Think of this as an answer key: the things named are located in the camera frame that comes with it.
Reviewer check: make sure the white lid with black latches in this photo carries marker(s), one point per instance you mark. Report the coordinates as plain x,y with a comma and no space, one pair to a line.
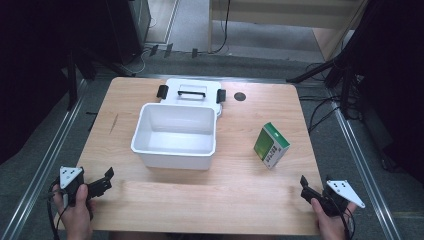
173,96

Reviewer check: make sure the metal floor rail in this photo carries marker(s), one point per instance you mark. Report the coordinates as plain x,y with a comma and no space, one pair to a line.
43,166
363,166

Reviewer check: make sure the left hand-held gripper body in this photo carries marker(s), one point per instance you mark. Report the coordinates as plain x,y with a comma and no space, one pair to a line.
70,176

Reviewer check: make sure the green and white carton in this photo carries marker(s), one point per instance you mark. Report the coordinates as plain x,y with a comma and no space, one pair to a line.
266,145

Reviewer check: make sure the black metal stand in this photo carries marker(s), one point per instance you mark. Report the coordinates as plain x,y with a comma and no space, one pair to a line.
71,83

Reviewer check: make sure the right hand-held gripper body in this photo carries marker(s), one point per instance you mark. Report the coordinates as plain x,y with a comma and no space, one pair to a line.
343,190

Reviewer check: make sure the dark cabinet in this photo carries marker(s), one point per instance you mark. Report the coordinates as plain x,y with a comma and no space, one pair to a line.
128,30

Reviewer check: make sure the light wooden frame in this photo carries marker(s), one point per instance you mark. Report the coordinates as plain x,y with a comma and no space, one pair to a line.
283,10

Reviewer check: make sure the white plastic storage box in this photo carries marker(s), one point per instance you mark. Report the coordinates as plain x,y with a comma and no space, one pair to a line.
173,135

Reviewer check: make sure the black round table grommet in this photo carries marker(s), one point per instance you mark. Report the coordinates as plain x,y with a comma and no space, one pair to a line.
240,96

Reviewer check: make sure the person's left hand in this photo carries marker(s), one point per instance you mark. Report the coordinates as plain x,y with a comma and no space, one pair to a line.
76,216

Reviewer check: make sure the black tripod stand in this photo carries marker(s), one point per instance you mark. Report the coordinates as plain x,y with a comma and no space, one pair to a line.
343,76

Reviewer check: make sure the person's right hand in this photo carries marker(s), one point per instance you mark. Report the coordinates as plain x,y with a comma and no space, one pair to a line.
333,226

